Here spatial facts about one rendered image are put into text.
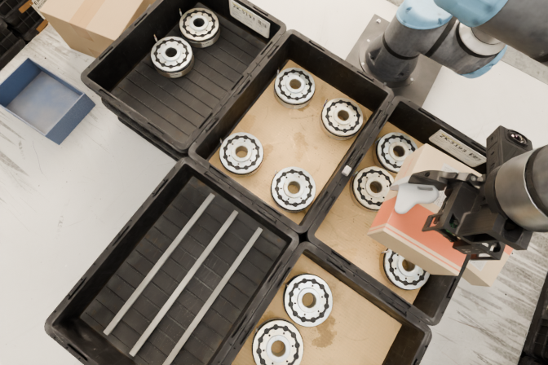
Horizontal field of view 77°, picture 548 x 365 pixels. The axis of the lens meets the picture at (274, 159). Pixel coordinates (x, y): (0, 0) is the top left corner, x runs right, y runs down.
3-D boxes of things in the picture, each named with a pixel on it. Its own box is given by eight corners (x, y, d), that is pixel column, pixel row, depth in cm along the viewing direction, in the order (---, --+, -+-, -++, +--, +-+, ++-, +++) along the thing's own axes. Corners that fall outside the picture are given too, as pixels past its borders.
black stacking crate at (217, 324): (193, 169, 83) (184, 155, 72) (294, 241, 79) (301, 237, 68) (73, 317, 72) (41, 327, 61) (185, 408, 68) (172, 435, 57)
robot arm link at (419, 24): (394, 14, 96) (418, -27, 83) (436, 37, 95) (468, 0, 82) (377, 42, 92) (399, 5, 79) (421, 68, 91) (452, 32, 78)
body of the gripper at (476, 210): (416, 230, 44) (474, 217, 32) (441, 175, 46) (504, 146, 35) (470, 261, 43) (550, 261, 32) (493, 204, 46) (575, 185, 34)
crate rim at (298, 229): (289, 32, 85) (289, 25, 82) (393, 97, 81) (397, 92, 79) (186, 156, 74) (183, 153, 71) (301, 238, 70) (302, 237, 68)
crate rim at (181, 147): (193, -28, 88) (192, -35, 86) (289, 32, 85) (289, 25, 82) (81, 82, 77) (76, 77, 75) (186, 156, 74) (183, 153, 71)
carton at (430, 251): (405, 157, 61) (426, 142, 54) (466, 192, 60) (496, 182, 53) (366, 235, 57) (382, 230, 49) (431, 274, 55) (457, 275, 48)
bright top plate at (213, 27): (193, 3, 92) (192, 2, 91) (226, 19, 91) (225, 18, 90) (172, 30, 89) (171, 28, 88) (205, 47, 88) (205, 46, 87)
